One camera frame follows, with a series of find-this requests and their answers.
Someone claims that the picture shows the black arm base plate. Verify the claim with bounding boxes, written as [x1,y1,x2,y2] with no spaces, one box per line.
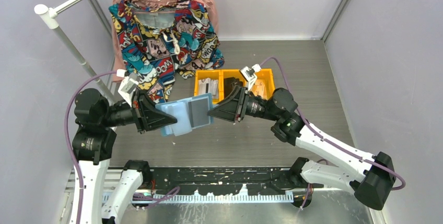
[119,166,324,196]

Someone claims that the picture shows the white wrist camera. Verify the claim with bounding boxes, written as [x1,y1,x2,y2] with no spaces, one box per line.
[239,64,261,90]
[116,69,139,107]

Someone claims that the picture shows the grey credit card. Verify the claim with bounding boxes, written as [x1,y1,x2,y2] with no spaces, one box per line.
[188,98,211,128]

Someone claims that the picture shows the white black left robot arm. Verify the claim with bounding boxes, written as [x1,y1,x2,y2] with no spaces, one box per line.
[71,88,178,223]

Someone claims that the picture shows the yellow three-compartment bin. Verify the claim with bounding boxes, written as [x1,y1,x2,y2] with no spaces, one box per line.
[194,68,275,104]

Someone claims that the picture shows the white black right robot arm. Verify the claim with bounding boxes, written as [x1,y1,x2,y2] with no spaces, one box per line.
[208,86,398,210]

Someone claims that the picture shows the white metal clothes rack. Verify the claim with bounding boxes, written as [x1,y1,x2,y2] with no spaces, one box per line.
[33,0,116,103]

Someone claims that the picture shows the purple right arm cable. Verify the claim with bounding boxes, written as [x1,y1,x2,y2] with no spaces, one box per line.
[259,56,406,210]

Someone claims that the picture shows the colourful comic print shorts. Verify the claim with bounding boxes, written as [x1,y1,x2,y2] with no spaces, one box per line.
[109,0,225,103]

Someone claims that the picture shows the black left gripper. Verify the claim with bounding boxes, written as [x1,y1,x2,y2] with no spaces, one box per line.
[101,88,177,132]

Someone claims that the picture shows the white magnetic stripe card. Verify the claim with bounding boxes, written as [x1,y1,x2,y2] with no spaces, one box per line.
[198,78,219,99]

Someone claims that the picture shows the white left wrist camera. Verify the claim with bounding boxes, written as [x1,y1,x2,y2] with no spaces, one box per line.
[116,69,139,107]

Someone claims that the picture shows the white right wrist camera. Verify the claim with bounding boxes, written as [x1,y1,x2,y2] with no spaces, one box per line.
[239,64,261,90]

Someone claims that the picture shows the orange cards stack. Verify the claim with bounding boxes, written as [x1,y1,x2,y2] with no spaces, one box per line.
[251,79,268,99]

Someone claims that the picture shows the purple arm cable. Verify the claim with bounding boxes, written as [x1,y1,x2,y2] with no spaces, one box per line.
[64,70,181,224]
[259,56,406,210]

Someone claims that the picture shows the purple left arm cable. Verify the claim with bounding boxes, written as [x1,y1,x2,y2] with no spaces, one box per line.
[64,70,181,224]

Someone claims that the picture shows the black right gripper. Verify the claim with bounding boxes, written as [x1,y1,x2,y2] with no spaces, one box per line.
[207,85,280,122]

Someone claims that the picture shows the black cards stack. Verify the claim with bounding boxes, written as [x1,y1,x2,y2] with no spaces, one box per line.
[223,77,243,98]

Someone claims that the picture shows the blue leather card holder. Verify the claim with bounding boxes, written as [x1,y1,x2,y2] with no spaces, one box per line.
[155,93,214,136]

